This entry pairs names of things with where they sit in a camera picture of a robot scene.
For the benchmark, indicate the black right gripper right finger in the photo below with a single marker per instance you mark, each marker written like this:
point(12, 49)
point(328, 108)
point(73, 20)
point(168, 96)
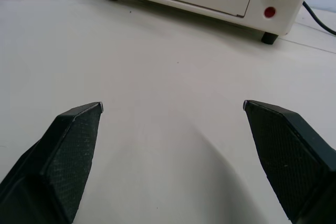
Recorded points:
point(288, 155)

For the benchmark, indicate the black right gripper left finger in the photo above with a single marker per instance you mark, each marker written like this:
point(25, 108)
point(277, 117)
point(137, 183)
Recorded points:
point(60, 161)

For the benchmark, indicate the white toaster oven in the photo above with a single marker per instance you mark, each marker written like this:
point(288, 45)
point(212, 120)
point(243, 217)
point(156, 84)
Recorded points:
point(270, 19)

